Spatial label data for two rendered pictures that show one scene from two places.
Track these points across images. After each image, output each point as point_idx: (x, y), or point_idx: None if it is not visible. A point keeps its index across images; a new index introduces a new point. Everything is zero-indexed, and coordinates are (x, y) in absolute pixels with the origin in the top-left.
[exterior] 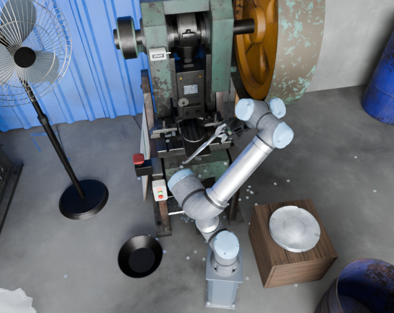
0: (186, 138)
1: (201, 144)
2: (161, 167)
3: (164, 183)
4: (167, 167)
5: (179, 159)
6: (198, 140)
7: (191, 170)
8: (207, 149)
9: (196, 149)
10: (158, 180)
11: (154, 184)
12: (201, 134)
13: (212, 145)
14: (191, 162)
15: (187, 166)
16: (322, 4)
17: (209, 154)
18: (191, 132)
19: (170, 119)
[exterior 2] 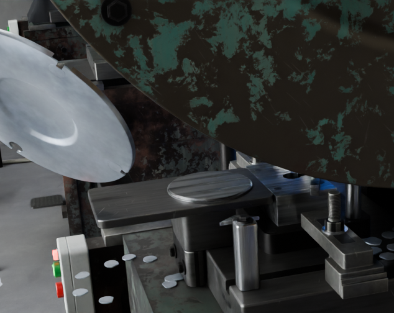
0: (181, 177)
1: (155, 202)
2: (132, 230)
3: (69, 250)
4: (127, 238)
5: (168, 251)
6: (175, 193)
7: (140, 302)
8: (125, 213)
9: (123, 198)
10: (84, 240)
11: (67, 237)
12: (209, 194)
13: (217, 273)
14: (151, 272)
15: (135, 273)
16: None
17: (97, 222)
18: (217, 180)
19: (340, 187)
